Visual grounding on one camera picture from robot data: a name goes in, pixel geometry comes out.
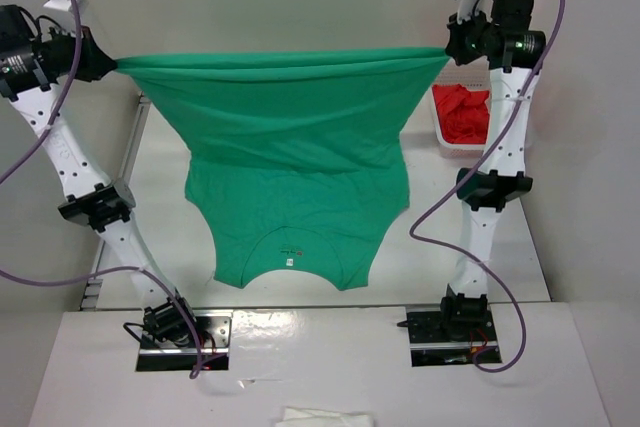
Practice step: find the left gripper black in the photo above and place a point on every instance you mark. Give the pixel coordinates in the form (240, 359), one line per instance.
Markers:
(95, 63)

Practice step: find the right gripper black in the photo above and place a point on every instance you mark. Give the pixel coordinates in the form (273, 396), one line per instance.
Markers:
(455, 47)

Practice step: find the green tank top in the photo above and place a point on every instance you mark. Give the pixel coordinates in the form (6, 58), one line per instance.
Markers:
(295, 157)

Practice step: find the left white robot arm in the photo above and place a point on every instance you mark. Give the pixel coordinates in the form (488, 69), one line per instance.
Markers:
(30, 70)

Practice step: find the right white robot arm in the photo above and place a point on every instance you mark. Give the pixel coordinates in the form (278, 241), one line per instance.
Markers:
(512, 49)

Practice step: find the red tank top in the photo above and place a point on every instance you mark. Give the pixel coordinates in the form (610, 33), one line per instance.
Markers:
(463, 114)

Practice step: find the white plastic basket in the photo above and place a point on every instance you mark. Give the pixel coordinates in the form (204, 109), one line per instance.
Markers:
(473, 77)

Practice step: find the white crumpled cloth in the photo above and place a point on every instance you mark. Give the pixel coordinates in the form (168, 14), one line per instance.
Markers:
(306, 417)

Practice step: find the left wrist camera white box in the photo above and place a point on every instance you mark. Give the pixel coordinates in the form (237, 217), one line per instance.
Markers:
(67, 7)

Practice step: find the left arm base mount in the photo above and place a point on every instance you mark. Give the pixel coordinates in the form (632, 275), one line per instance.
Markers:
(214, 336)

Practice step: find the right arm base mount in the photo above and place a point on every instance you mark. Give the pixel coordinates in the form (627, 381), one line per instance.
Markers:
(433, 341)

